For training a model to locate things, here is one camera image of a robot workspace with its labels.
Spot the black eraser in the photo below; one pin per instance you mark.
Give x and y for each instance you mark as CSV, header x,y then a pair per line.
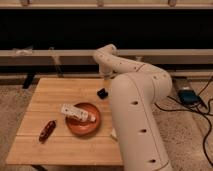
x,y
102,93

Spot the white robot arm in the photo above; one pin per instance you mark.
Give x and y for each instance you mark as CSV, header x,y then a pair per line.
x,y
136,87

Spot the white sponge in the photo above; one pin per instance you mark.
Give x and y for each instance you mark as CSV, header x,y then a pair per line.
x,y
113,134

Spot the white tube on plate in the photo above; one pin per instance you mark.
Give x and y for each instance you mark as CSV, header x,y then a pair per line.
x,y
76,113

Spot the orange round plate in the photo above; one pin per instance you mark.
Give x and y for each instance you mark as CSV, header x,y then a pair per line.
x,y
84,128

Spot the dark red snack bar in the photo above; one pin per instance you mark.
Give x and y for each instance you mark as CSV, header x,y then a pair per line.
x,y
46,132

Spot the blue power box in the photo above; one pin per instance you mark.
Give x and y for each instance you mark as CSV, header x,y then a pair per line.
x,y
188,96

